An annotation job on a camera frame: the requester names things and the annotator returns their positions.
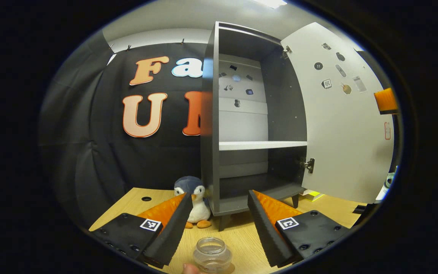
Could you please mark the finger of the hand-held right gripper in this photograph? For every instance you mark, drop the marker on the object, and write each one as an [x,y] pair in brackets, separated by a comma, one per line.
[386,99]

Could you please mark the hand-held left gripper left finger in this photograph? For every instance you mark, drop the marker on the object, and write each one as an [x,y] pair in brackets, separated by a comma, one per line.
[173,232]

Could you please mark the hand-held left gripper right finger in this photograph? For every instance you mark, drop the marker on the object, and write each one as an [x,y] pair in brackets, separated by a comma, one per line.
[266,232]

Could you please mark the clear plastic bottle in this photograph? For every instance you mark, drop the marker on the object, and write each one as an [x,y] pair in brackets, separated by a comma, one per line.
[211,257]

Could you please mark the round brown coaster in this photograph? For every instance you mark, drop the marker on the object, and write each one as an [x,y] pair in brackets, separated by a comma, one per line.
[232,268]

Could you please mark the white cabinet door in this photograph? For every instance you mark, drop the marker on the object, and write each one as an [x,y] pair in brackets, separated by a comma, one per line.
[337,152]

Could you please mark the metal door hinge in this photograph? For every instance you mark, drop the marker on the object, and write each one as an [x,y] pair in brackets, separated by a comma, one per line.
[286,49]
[309,165]

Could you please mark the white cabinet shelf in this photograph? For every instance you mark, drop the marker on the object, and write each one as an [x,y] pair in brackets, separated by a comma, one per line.
[261,145]

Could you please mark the grey cabinet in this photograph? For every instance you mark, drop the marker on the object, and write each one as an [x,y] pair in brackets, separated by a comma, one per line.
[283,106]

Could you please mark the penguin plush toy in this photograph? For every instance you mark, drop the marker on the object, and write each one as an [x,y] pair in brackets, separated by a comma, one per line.
[200,211]

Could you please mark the black backdrop cloth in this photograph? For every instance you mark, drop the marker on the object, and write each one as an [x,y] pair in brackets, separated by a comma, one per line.
[89,133]

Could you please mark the ceiling light strip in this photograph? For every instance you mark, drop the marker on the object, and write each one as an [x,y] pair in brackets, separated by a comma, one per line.
[270,3]

